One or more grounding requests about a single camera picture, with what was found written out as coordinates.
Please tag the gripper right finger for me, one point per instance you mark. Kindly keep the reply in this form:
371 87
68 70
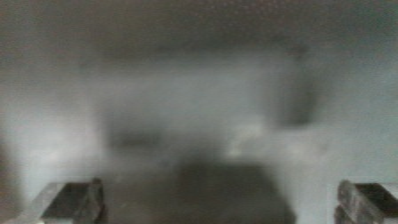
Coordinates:
366 203

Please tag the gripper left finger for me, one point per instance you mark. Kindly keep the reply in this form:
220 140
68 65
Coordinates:
68 204

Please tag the white drawer cabinet box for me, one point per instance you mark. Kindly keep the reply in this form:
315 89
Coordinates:
213 101

